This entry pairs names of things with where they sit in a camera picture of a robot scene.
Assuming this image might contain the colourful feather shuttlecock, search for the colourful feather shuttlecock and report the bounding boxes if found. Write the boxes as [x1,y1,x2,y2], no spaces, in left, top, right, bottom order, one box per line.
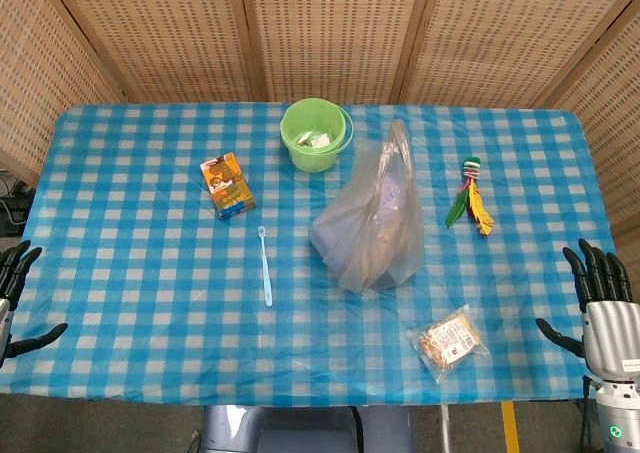
[445,156,495,237]

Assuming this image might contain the clear packet of snacks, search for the clear packet of snacks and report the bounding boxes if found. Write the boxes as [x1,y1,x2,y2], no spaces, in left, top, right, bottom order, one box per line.
[405,304,491,385]

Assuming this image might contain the translucent grey plastic bag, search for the translucent grey plastic bag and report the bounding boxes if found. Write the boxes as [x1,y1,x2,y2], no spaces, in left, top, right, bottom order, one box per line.
[308,119,426,293]

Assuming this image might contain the light blue toothbrush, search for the light blue toothbrush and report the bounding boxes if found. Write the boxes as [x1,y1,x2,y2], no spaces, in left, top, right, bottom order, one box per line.
[257,225,274,308]

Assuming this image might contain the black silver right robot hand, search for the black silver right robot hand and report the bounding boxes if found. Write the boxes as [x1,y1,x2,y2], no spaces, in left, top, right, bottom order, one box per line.
[535,238,640,385]

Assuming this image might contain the blue white checkered tablecloth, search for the blue white checkered tablecloth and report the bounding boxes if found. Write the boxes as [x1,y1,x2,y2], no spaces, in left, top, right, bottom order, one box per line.
[0,102,624,408]

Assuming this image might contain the orange blue carton box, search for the orange blue carton box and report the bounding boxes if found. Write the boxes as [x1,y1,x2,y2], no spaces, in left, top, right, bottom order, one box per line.
[200,152,258,221]

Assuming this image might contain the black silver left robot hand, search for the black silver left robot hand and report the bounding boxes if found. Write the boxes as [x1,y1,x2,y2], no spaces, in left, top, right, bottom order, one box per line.
[0,240,69,368]

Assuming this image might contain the white paper scraps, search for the white paper scraps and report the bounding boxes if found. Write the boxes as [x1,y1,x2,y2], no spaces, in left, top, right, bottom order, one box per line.
[295,130,332,150]

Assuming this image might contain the green plastic bucket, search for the green plastic bucket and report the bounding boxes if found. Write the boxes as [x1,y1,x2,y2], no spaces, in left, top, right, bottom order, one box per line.
[279,97,356,174]

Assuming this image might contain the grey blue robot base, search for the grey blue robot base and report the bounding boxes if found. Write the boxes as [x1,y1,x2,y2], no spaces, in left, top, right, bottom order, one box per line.
[199,404,417,453]

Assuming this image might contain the woven bamboo folding screen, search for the woven bamboo folding screen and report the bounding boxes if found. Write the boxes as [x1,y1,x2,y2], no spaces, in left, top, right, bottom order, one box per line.
[0,0,640,237]

